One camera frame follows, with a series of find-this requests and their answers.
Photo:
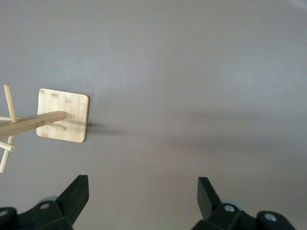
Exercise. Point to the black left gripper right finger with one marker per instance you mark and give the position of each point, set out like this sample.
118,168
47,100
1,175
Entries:
208,203

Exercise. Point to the wooden mug tree stand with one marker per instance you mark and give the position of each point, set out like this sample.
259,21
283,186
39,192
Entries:
62,107

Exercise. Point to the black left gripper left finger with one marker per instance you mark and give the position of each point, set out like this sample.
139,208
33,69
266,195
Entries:
69,203

